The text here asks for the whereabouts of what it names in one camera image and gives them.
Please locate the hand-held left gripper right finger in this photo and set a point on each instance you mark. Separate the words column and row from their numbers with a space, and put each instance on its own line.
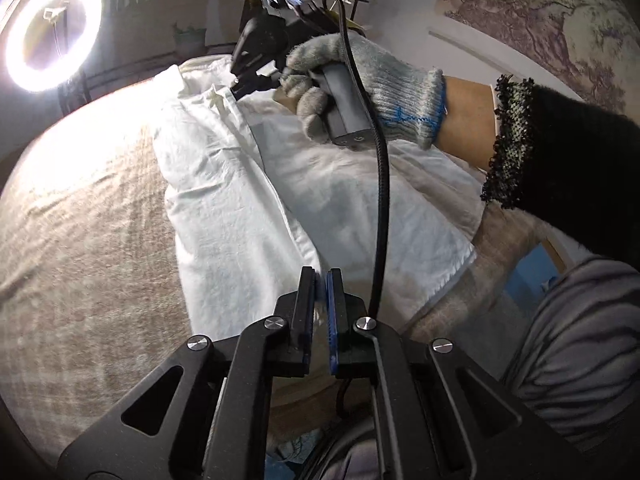
column 331, row 312

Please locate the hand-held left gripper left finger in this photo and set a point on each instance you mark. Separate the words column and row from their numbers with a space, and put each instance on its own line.
column 309, row 312

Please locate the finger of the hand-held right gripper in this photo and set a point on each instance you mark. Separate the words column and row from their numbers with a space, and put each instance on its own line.
column 247, row 87

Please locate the white shirt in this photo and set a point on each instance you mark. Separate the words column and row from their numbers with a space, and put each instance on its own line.
column 240, row 200

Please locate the person's right forearm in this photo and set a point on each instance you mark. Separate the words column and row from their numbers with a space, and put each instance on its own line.
column 555, row 160

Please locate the person's right hand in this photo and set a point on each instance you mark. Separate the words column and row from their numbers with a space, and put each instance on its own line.
column 390, row 80

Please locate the potted plant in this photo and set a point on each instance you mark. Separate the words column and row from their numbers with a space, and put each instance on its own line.
column 190, row 40

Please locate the beige plaid blanket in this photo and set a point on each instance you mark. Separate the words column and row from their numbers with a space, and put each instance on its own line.
column 85, row 240

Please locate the person's grey striped clothing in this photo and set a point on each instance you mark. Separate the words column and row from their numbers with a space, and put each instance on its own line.
column 580, row 340

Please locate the black metal bed frame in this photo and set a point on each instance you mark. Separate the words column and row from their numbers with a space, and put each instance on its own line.
column 75, row 95

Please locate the tree print wall mural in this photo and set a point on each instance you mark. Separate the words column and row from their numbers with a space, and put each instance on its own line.
column 530, row 5

